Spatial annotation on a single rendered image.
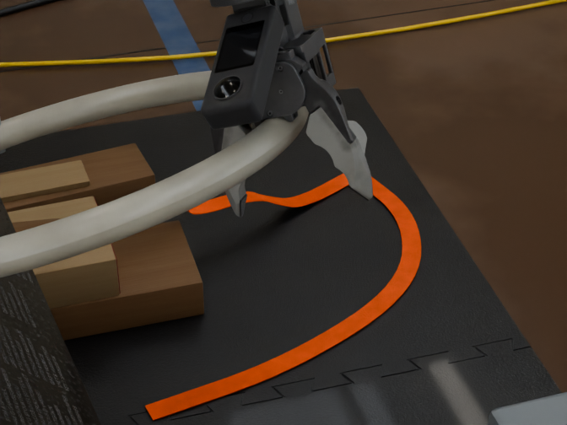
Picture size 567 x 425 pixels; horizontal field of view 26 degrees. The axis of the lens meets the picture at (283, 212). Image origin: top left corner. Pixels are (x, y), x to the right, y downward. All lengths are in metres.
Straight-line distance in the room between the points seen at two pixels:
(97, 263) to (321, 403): 0.55
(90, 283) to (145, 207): 1.70
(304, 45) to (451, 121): 2.43
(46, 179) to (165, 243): 0.40
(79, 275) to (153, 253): 0.23
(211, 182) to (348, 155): 0.14
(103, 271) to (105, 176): 0.49
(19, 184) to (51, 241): 2.12
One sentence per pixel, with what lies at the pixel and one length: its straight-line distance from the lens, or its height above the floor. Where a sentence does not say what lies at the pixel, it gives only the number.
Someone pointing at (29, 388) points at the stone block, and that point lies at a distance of 1.66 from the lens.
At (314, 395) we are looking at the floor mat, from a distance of 2.55.
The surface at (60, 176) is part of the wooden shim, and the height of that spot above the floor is 0.11.
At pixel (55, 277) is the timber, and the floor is 0.19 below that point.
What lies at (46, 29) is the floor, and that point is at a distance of 3.97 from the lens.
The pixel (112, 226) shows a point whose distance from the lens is 0.93.
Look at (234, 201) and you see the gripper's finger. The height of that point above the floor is 1.17.
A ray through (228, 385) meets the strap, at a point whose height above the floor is 0.02.
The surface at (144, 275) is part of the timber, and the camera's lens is 2.71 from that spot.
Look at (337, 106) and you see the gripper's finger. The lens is 1.02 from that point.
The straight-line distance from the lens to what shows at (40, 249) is 0.93.
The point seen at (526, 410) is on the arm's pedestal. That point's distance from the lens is 1.37.
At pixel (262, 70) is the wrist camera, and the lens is 0.98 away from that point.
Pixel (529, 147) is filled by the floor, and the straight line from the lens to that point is 3.37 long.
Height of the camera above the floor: 1.80
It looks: 36 degrees down
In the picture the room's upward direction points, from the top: straight up
